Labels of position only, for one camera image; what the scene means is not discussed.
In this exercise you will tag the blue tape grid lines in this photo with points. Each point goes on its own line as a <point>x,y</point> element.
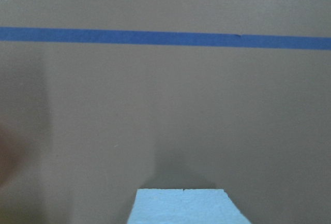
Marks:
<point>35,34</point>

